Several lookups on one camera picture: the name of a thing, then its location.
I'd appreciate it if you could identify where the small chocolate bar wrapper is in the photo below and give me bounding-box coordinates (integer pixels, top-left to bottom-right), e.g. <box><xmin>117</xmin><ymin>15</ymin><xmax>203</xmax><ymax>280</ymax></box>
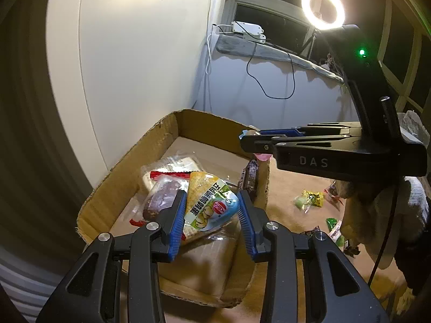
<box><xmin>237</xmin><ymin>159</ymin><xmax>259</xmax><ymax>193</ymax></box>

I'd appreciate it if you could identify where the red bean cake packet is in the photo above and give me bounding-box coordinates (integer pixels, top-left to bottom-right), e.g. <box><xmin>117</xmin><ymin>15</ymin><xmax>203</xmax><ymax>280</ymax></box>
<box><xmin>129</xmin><ymin>171</ymin><xmax>191</xmax><ymax>227</ymax></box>

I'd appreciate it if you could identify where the blue yellow egg snack packet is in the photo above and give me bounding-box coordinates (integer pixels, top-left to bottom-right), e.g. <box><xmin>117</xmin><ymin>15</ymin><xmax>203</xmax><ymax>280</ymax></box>
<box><xmin>182</xmin><ymin>171</ymin><xmax>239</xmax><ymax>244</ymax></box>

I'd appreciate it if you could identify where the pink white candy packet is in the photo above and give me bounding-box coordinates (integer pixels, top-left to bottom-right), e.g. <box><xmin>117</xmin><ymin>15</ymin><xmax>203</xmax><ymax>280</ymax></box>
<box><xmin>253</xmin><ymin>153</ymin><xmax>273</xmax><ymax>162</ymax></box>

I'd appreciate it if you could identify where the right hand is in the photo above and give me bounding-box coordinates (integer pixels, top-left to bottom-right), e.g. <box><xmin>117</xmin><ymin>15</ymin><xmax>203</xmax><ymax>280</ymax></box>
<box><xmin>335</xmin><ymin>177</ymin><xmax>430</xmax><ymax>270</ymax></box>

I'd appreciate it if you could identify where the yellow candy packet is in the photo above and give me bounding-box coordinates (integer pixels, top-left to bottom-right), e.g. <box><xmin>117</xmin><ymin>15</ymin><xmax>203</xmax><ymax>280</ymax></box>
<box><xmin>303</xmin><ymin>190</ymin><xmax>324</xmax><ymax>208</ymax></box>

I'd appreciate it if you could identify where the green mint candy packet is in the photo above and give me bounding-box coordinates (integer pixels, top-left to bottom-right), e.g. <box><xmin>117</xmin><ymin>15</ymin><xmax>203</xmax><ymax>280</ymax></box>
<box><xmin>326</xmin><ymin>218</ymin><xmax>345</xmax><ymax>247</ymax></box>

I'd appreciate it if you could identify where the green clear-wrapped candy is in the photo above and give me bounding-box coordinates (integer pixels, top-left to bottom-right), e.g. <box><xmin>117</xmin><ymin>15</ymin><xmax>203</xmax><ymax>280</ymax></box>
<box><xmin>294</xmin><ymin>196</ymin><xmax>310</xmax><ymax>214</ymax></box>

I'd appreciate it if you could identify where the brown cardboard box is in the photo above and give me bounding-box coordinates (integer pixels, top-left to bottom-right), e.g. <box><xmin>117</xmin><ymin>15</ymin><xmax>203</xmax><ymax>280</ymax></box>
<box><xmin>77</xmin><ymin>109</ymin><xmax>255</xmax><ymax>308</ymax></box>

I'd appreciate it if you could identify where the white power strip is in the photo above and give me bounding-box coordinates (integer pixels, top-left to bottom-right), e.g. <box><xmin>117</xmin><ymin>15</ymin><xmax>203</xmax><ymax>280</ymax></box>
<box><xmin>232</xmin><ymin>20</ymin><xmax>267</xmax><ymax>44</ymax></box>

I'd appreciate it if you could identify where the white cabinet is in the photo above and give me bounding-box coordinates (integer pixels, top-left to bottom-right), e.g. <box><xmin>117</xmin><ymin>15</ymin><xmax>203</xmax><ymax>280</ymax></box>
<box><xmin>46</xmin><ymin>0</ymin><xmax>210</xmax><ymax>186</ymax></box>

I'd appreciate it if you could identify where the white ring light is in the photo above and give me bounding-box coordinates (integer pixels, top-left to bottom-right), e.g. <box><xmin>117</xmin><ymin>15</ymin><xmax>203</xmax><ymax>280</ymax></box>
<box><xmin>301</xmin><ymin>0</ymin><xmax>346</xmax><ymax>31</ymax></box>

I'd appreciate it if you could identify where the white cable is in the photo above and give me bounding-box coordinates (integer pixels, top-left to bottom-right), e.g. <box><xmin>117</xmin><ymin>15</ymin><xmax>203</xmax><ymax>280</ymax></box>
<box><xmin>204</xmin><ymin>23</ymin><xmax>233</xmax><ymax>75</ymax></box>

